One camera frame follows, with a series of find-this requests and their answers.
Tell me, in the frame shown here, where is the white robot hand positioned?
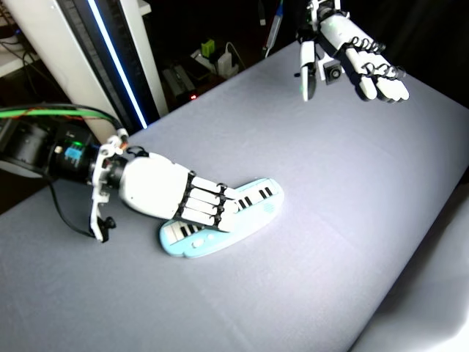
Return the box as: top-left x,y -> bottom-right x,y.
118,153 -> 243,235
298,13 -> 410,104

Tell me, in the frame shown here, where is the light blue toy piano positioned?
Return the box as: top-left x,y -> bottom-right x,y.
158,177 -> 286,260

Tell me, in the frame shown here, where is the black power strip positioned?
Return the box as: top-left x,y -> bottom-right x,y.
162,65 -> 199,102

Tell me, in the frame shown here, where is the white power adapter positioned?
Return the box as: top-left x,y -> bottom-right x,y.
215,42 -> 240,77

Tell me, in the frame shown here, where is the white column with blue light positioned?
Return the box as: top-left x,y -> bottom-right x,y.
3,0 -> 169,142

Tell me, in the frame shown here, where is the grey table cloth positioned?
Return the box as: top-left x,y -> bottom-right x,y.
0,40 -> 469,352

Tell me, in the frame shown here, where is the white shelf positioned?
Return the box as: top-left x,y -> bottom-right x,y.
0,0 -> 40,78

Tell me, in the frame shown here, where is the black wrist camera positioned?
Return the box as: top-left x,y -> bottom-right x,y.
324,61 -> 344,85

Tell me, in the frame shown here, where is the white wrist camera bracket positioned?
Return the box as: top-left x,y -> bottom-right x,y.
89,134 -> 130,244

